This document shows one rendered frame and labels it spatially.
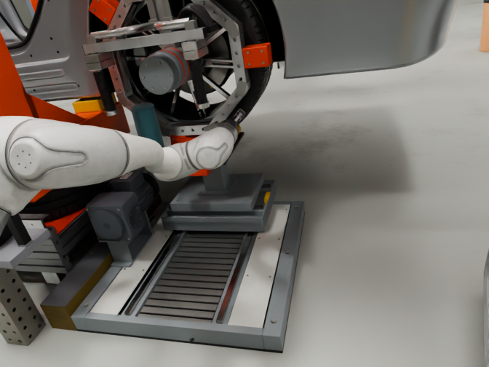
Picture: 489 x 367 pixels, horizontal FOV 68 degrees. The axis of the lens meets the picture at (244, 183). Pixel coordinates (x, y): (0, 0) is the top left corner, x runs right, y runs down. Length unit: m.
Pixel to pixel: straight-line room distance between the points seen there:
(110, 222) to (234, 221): 0.53
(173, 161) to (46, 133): 0.56
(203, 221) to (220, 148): 0.69
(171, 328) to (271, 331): 0.35
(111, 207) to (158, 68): 0.56
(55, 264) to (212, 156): 0.93
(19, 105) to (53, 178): 0.81
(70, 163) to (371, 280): 1.21
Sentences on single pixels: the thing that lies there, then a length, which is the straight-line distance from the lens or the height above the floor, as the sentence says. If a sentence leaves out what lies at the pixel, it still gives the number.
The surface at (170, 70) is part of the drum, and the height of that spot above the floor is 0.86.
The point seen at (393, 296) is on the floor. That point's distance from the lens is 1.50.
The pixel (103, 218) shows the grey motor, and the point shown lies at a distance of 1.54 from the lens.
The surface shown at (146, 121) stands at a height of 0.69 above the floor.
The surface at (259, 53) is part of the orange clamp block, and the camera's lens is 1.34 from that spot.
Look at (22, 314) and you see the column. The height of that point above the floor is 0.12.
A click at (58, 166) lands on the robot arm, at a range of 0.65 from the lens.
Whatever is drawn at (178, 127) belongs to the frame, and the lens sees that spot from 1.51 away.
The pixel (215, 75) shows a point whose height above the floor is 0.76.
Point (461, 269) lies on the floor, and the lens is 1.67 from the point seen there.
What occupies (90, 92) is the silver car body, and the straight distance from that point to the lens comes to 1.78.
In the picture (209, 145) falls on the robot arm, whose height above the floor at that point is 0.67.
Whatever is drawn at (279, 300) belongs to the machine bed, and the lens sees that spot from 1.36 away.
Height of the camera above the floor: 1.06
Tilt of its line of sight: 27 degrees down
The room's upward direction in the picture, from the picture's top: 9 degrees counter-clockwise
